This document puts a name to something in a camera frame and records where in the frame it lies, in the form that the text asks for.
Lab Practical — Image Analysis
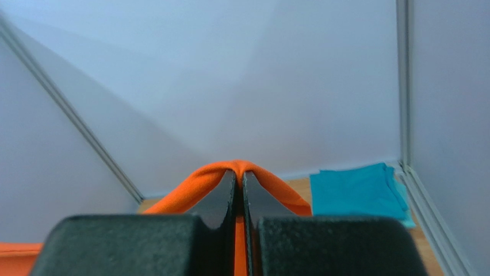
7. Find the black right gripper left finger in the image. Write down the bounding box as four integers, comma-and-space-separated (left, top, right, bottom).
31, 170, 236, 275

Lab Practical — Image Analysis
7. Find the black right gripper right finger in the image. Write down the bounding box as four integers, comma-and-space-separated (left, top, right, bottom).
242, 172, 427, 275

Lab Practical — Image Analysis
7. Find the orange t shirt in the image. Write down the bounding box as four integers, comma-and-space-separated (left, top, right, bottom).
1, 160, 312, 275

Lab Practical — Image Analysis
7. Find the teal folded t shirt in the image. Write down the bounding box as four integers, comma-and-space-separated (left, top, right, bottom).
309, 163, 407, 220

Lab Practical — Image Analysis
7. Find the mint folded t shirt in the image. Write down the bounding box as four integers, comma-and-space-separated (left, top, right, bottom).
395, 179, 416, 229

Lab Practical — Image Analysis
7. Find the right aluminium corner post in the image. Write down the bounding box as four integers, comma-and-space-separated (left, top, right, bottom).
396, 1, 476, 275

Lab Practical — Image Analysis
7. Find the aluminium corner post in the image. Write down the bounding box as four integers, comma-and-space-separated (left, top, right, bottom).
1, 15, 145, 204
396, 1, 476, 275

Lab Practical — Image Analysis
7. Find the left aluminium corner post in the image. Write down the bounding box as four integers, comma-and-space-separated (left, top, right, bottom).
1, 15, 145, 204

